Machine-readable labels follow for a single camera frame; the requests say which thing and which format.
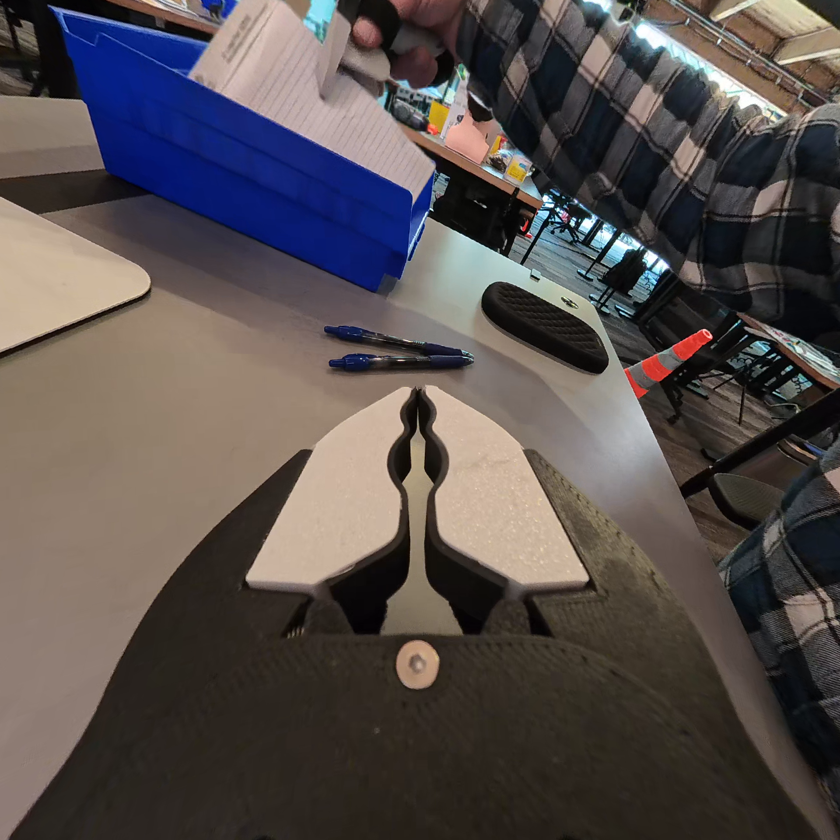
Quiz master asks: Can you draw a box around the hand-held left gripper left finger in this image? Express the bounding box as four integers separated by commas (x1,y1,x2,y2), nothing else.
245,385,421,597

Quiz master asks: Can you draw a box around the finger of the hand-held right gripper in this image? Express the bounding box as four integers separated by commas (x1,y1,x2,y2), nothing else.
318,7,361,101

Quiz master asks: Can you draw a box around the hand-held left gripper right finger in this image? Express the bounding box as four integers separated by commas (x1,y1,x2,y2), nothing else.
419,385,592,597

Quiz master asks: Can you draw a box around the white lined notepad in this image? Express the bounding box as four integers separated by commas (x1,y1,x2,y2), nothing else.
189,0,437,193

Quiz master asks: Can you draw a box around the blue pen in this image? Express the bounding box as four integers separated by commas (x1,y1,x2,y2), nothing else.
329,353,475,370
324,325,475,362

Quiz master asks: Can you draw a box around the blue plastic bin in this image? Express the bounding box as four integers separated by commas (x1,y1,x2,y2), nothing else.
51,5,437,293

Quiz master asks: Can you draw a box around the person's right forearm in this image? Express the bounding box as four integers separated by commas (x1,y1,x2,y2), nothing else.
456,0,840,345

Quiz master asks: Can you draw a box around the grey desk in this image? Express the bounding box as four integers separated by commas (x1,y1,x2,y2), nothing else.
0,95,840,840

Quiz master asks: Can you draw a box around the person's right hand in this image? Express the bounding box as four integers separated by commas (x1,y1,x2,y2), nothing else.
392,0,471,89

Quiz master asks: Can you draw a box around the black wrist rest pad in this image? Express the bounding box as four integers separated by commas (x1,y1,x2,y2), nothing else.
481,281,611,376

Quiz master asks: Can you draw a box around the orange traffic cone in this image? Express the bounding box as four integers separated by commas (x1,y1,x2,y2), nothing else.
623,328,714,400

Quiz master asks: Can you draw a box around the black metal bar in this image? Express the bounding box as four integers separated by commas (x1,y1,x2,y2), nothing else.
679,394,840,500

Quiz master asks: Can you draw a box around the person's plaid shirt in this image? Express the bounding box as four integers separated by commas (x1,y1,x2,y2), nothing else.
718,453,840,808

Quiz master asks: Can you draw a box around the white stand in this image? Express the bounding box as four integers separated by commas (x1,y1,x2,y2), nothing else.
0,197,152,357

